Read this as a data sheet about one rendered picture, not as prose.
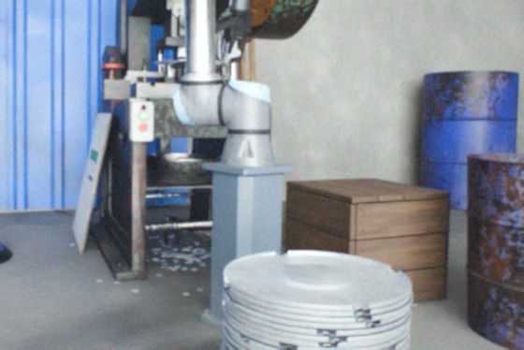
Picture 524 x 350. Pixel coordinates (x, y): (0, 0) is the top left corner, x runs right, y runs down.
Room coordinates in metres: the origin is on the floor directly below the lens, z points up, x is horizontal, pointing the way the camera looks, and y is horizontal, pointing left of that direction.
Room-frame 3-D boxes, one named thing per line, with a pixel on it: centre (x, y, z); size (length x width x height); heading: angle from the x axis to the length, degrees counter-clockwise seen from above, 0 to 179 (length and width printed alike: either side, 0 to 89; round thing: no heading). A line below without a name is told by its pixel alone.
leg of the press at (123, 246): (2.30, 0.39, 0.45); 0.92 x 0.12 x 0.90; 18
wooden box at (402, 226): (1.82, -0.54, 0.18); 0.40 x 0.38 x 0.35; 20
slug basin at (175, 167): (2.25, 0.09, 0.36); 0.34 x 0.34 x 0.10
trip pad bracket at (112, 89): (1.94, 0.32, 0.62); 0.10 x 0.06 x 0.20; 108
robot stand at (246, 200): (1.50, -0.12, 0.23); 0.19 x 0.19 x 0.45; 37
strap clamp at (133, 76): (2.20, 0.25, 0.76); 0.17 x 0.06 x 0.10; 108
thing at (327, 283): (0.84, -0.18, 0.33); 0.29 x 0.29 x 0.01
